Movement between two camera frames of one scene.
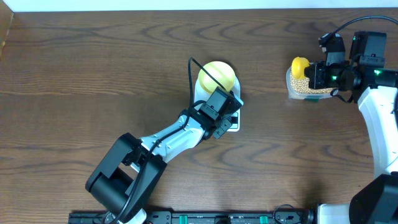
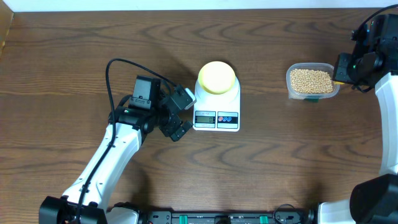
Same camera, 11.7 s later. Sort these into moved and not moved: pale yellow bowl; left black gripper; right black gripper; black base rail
Moved: right black gripper; left black gripper
Not moved: pale yellow bowl; black base rail
